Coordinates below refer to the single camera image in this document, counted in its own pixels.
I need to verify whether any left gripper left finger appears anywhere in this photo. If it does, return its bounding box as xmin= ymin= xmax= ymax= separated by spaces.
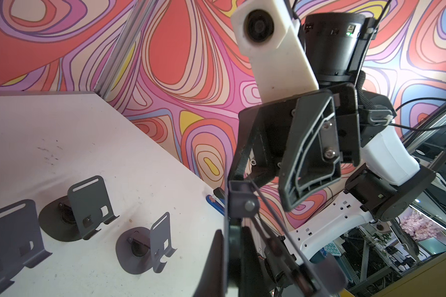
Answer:
xmin=193 ymin=230 xmax=224 ymax=297

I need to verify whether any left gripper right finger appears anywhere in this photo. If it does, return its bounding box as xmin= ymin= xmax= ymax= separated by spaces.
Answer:
xmin=241 ymin=226 xmax=271 ymax=297

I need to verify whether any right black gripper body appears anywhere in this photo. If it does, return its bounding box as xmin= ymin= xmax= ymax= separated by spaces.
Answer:
xmin=228 ymin=83 xmax=361 ymax=212

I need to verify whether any dark grey phone stand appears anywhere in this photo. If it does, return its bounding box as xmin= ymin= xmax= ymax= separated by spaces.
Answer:
xmin=38 ymin=175 xmax=118 ymax=242

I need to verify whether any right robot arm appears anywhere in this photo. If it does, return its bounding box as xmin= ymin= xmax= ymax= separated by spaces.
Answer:
xmin=227 ymin=2 xmax=436 ymax=261

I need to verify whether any blue stapler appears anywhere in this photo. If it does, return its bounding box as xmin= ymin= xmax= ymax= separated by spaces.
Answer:
xmin=206 ymin=188 xmax=225 ymax=215

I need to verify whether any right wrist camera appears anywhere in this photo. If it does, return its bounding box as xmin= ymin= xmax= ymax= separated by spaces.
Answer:
xmin=230 ymin=1 xmax=319 ymax=103

